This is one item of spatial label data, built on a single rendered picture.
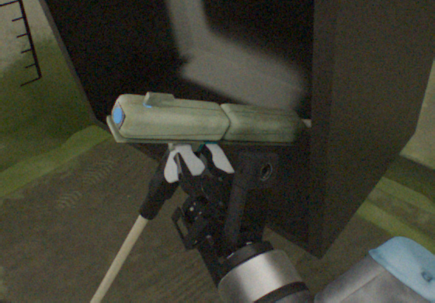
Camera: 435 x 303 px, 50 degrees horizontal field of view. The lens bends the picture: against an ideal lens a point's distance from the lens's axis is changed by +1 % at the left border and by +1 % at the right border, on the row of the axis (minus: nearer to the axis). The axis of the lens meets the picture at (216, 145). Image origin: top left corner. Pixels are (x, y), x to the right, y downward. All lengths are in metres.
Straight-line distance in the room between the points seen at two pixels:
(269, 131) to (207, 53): 0.59
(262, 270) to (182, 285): 0.77
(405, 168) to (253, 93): 0.67
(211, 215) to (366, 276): 0.20
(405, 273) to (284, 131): 0.33
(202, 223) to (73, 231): 0.91
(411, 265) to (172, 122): 0.30
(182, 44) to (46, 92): 0.58
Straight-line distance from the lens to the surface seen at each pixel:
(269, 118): 0.68
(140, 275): 1.31
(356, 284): 0.46
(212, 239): 0.59
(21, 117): 1.63
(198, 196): 0.56
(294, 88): 1.09
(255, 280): 0.52
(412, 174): 1.59
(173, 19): 1.18
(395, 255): 0.45
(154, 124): 0.55
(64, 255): 1.40
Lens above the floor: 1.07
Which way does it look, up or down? 37 degrees down
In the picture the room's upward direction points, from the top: straight up
